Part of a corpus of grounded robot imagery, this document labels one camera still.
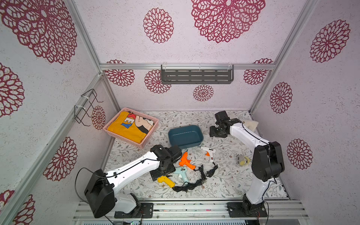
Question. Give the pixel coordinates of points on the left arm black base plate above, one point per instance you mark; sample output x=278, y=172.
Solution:
x=144, y=210

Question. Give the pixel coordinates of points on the black wire wall rack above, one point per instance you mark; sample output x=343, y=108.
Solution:
x=82, y=110

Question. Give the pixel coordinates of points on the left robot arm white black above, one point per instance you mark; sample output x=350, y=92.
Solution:
x=103, y=191

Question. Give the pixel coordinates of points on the grey wall shelf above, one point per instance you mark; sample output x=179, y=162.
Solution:
x=197, y=76

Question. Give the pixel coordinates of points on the white plush toy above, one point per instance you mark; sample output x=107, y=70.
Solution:
x=251, y=125

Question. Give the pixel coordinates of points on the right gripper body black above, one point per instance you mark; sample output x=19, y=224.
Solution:
x=217, y=131

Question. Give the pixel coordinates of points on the small yellow grey toy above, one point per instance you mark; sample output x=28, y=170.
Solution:
x=243, y=161

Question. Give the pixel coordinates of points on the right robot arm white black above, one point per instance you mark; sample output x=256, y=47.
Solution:
x=267, y=162

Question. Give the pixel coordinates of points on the yellow cartoon t-shirt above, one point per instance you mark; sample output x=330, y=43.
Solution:
x=131, y=126

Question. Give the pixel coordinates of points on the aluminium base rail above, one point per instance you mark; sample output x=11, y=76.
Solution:
x=220, y=209

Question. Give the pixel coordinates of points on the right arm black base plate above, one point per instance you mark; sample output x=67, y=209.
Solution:
x=245, y=209

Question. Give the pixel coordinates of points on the mint green hot glue gun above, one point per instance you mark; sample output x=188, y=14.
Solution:
x=182, y=172

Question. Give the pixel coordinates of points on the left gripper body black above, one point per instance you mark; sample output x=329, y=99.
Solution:
x=163, y=172

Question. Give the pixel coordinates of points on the orange hot glue gun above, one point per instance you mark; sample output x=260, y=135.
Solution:
x=185, y=162

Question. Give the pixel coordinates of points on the pink plastic basket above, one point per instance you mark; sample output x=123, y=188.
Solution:
x=145, y=140

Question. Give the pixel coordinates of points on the yellow hot glue gun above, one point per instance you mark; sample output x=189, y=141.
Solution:
x=166, y=180

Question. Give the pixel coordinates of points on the teal plastic storage box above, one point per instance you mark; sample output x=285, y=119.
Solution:
x=186, y=137

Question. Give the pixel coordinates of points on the white hot glue gun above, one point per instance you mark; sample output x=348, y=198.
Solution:
x=209, y=152

